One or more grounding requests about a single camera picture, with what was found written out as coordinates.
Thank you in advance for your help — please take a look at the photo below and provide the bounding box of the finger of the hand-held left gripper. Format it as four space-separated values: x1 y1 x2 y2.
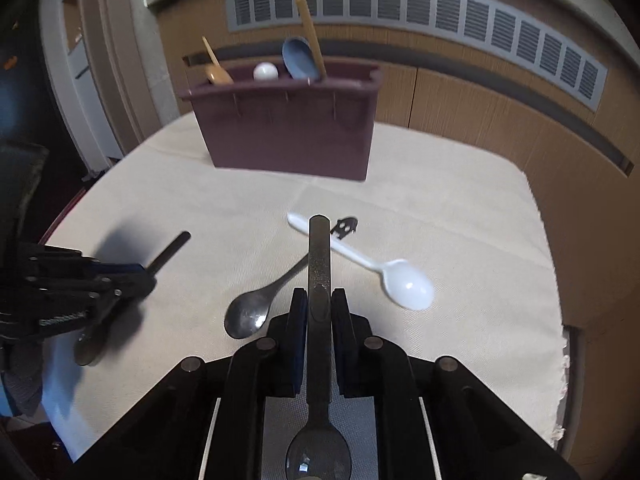
22 242 157 297
29 279 124 322

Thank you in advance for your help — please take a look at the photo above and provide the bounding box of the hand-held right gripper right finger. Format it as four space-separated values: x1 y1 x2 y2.
331 287 582 480

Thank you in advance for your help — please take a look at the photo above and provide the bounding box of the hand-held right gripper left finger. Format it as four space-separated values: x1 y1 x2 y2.
65 287 308 480

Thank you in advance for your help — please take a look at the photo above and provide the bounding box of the smoky translucent spoon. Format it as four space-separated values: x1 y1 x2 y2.
73 231 192 366

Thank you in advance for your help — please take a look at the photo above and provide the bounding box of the black-handled metal spoon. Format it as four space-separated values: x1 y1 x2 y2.
285 214 353 480

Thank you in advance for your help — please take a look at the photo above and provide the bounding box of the purple plastic utensil holder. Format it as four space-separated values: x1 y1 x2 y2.
180 57 384 182

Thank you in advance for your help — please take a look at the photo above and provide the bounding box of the small wooden spoon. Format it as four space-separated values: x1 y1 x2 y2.
205 63 235 86

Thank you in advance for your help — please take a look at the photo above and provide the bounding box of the wooden chopstick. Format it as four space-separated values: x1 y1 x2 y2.
295 0 328 81
201 36 222 70

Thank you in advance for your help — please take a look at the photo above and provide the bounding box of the blue plastic rice spoon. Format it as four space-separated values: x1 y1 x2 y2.
282 36 321 80

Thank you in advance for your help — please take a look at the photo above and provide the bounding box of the white plastic spoon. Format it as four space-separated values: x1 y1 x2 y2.
287 212 435 311

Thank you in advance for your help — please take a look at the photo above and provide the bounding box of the white tablecloth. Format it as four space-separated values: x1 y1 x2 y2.
42 110 571 462

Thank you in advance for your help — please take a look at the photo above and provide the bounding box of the long grey vent grille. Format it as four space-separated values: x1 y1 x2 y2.
224 0 609 111

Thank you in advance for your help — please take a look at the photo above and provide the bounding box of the smiley-handled metal spoon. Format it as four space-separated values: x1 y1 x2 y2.
224 215 359 340

